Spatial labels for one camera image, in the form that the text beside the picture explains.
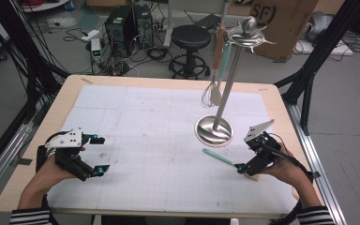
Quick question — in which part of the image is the black flat device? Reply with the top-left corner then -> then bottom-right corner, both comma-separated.
196,13 -> 221,31

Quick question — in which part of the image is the right hand-held gripper black cable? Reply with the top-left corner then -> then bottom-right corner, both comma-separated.
262,132 -> 315,225

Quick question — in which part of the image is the hand-held gripper black cable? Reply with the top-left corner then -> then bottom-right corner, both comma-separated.
36,130 -> 71,173
262,132 -> 315,225

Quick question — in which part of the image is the white flat board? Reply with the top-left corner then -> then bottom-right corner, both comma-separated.
294,38 -> 354,56

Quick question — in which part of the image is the wire whisk with wooden handle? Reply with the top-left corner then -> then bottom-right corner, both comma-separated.
201,25 -> 227,109

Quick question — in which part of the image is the person's right hand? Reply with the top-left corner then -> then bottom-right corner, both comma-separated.
262,144 -> 314,192

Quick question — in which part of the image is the tangle of black floor cables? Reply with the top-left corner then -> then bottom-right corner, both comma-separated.
99,46 -> 173,76

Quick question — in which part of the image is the aluminium rail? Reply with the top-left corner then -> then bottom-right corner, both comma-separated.
285,102 -> 348,225
0,123 -> 41,204

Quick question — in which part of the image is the steel utensil stand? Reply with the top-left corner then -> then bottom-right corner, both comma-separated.
194,16 -> 278,148

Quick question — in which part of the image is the left hand-held gripper black cable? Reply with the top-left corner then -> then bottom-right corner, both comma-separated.
36,130 -> 71,173

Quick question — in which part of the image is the black metal frame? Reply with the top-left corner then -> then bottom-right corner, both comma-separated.
0,0 -> 71,182
275,0 -> 360,137

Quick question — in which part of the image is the black computer tower green label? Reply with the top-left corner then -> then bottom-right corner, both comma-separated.
104,5 -> 137,59

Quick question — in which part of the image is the white grid mat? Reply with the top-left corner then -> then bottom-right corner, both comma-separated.
45,84 -> 298,215

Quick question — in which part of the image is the white round table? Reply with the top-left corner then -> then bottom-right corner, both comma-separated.
22,0 -> 69,13

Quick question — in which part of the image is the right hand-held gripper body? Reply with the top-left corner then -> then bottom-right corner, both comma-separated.
243,118 -> 282,176

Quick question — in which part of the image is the teal handled wooden spoon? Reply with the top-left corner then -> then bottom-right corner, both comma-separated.
202,148 -> 260,182

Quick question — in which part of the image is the beige spatula with green handle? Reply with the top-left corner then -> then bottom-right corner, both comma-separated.
210,40 -> 233,106

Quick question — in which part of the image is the white power strip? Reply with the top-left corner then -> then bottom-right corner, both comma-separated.
80,29 -> 100,42

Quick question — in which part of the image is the black round stool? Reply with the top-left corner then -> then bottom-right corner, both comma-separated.
168,24 -> 212,80

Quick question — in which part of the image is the white device with green display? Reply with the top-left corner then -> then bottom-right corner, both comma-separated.
90,37 -> 102,64

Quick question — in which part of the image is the person's left hand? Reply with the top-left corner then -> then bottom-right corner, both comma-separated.
27,154 -> 77,197

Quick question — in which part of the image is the large cardboard box round logo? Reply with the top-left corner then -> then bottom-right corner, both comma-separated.
248,0 -> 320,62

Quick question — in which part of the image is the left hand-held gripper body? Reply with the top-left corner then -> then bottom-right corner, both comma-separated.
44,127 -> 93,182

